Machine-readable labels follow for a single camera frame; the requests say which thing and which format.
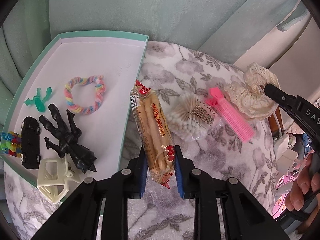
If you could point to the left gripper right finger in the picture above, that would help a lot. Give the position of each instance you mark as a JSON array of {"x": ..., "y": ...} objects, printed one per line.
[{"x": 183, "y": 171}]

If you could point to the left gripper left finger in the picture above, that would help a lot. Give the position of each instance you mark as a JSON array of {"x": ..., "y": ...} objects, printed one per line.
[{"x": 139, "y": 168}]

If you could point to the orange biscuit packet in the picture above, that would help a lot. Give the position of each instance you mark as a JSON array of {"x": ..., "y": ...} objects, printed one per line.
[{"x": 154, "y": 133}]

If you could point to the cotton swabs plastic bag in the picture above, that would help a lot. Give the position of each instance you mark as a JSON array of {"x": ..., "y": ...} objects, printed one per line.
[{"x": 191, "y": 118}]

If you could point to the cream lace scrunchie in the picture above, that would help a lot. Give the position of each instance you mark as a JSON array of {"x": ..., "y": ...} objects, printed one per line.
[{"x": 249, "y": 97}]

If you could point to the pink hair roller clip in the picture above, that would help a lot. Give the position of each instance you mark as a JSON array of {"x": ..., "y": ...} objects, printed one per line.
[{"x": 233, "y": 118}]

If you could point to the cream hair claw clip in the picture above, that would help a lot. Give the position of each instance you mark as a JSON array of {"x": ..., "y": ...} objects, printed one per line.
[{"x": 53, "y": 178}]

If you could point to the green plastic toy figure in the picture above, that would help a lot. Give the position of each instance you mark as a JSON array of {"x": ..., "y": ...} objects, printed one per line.
[{"x": 38, "y": 101}]

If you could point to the colourful plastic block toy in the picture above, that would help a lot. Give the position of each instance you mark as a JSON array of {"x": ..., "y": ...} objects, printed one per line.
[{"x": 11, "y": 144}]

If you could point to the person's right hand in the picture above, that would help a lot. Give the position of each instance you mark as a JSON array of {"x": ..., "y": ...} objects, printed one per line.
[{"x": 295, "y": 198}]

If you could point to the white power adapter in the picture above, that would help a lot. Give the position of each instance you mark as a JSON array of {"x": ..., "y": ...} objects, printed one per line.
[{"x": 286, "y": 157}]

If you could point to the black action figure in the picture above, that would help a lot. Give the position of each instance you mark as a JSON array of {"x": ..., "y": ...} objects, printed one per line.
[{"x": 68, "y": 136}]

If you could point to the pink patterned mat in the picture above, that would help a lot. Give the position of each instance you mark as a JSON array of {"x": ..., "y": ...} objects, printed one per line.
[{"x": 283, "y": 187}]

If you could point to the black toy car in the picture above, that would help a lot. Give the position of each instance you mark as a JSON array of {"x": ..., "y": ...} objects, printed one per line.
[{"x": 30, "y": 143}]

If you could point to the mint green padded headboard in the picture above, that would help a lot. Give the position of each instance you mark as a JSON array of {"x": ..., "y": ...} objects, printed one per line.
[{"x": 224, "y": 29}]

